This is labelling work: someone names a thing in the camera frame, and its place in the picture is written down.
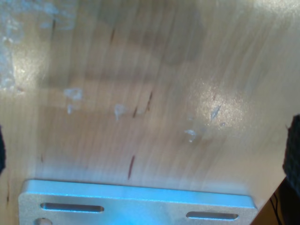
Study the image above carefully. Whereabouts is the silver slotted mounting plate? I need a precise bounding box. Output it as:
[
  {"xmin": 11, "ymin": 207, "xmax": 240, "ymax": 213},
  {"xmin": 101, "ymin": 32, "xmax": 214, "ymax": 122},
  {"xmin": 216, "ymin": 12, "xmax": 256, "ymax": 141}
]
[{"xmin": 18, "ymin": 179, "xmax": 258, "ymax": 225}]

